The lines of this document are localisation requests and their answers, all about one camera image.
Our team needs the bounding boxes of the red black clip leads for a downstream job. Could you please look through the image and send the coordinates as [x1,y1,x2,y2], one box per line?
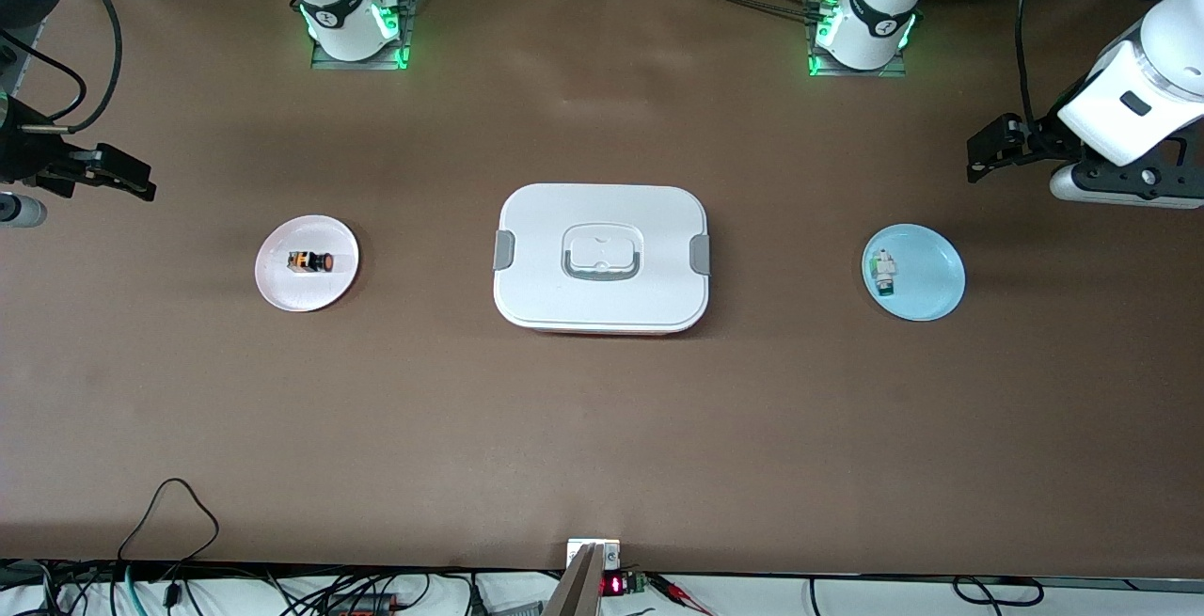
[649,574,716,616]

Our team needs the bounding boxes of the orange black device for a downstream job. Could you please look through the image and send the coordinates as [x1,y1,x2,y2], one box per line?
[325,592,401,616]

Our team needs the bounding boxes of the aluminium camera bracket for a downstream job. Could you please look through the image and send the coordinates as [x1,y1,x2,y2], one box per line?
[541,538,624,616]

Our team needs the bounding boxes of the looped thin black cable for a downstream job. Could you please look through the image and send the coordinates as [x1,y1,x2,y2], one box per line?
[118,478,220,609]

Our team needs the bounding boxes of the pink round plate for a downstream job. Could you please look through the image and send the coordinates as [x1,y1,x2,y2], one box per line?
[254,214,360,313]

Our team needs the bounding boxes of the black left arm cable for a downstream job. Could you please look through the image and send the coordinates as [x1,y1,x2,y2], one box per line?
[1014,0,1047,128]

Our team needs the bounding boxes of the coiled black cable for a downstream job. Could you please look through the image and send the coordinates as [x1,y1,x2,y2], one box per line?
[952,576,1045,608]

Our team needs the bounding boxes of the tangled black cable bundle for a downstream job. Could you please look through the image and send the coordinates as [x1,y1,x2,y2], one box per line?
[0,560,471,616]

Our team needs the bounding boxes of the light blue round plate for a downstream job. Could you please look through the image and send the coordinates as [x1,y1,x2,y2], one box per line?
[862,223,967,323]

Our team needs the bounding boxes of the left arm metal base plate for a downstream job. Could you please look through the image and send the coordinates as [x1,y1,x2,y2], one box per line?
[807,0,909,79]

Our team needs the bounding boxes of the white lidded box grey latches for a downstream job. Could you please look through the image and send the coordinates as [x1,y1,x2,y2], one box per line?
[493,182,713,337]

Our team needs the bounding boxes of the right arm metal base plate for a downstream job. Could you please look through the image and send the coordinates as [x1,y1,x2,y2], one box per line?
[310,0,417,71]

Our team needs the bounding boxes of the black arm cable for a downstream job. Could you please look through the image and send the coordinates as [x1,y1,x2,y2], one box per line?
[0,0,125,134]
[1014,0,1047,128]

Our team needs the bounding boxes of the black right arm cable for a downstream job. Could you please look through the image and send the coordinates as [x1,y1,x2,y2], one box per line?
[0,0,125,134]

